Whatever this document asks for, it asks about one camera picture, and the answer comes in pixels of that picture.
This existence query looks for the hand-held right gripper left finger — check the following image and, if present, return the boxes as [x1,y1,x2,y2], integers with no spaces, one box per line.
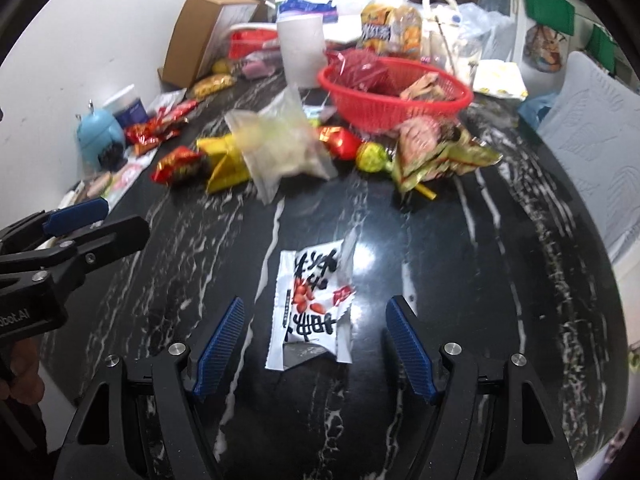
[52,296,247,480]

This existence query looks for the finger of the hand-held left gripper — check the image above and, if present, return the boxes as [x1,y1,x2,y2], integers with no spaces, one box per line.
[0,197,110,256]
[0,216,151,286]

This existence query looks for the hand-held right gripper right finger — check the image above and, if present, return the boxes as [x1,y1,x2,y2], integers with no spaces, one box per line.
[384,295,588,480]

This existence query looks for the white peanut snack packet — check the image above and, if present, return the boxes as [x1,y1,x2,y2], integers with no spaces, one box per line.
[265,240,358,372]

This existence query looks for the brown and gold snack bag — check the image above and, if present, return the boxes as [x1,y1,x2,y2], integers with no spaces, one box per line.
[392,116,503,196]

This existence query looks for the yellow green candy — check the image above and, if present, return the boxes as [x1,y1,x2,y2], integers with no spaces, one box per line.
[355,141,393,173]

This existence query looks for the clear plastic bag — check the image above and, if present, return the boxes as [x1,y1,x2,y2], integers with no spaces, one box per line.
[224,85,338,205]
[457,2,516,56]

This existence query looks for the red gold snack packet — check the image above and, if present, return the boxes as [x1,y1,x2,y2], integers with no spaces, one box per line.
[317,126,362,161]

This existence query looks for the red plastic basket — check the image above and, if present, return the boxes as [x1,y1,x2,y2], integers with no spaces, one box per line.
[318,57,475,133]

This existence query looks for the person's left hand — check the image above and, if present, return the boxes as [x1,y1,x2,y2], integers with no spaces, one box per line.
[0,337,47,402]

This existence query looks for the white pink packet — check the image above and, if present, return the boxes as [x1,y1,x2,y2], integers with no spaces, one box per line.
[80,152,156,201]

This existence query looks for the light blue toy figure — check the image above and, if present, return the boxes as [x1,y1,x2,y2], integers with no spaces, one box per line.
[76,101,127,171]

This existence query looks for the small red snack packet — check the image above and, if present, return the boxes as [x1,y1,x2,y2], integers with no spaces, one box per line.
[124,122,181,156]
[155,99,198,126]

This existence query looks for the dark blue box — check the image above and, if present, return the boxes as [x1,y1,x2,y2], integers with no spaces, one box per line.
[102,85,150,128]

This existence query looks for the yellow noodle snack packet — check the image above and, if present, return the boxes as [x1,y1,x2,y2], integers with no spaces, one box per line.
[192,74,237,101]

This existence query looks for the cardboard box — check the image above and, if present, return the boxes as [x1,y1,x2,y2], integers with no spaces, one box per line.
[159,0,268,90]

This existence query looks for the red plastic container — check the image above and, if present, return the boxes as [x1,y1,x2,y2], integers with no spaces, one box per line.
[229,29,278,58]

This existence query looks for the brown snack packet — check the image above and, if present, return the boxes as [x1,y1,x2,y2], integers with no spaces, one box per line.
[400,74,453,101]

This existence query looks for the white paper towel roll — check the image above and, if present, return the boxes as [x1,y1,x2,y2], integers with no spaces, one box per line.
[276,14,328,88]

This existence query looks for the light blue plastic bag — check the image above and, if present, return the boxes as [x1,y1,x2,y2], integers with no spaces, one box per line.
[517,92,556,128]

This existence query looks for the dark red snack packet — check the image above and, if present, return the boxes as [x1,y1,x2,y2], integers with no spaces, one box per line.
[327,50,396,93]

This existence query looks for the leaf-pattern chair cover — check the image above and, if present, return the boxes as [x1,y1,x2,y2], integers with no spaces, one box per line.
[537,50,640,261]

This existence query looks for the white yellow-dotted pad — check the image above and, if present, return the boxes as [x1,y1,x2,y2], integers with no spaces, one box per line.
[472,59,528,98]

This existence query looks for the metal spoon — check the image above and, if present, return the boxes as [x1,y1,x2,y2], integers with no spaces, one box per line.
[434,17,458,76]

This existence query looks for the blue tissue pack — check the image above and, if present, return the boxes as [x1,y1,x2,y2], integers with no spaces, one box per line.
[275,0,338,23]

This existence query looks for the orange juice bottle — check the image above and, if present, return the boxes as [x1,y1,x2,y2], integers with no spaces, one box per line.
[360,0,423,58]

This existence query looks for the patterned tote bag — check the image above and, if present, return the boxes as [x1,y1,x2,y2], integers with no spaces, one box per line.
[525,22,568,73]

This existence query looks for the crumpled clear plastic bag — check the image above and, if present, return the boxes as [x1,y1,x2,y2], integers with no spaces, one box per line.
[457,2,516,56]

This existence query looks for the white teapot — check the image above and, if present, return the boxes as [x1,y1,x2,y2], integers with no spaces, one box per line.
[421,0,463,58]

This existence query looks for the green bag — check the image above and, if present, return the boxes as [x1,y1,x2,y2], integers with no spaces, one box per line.
[522,0,576,23]
[586,25,618,73]

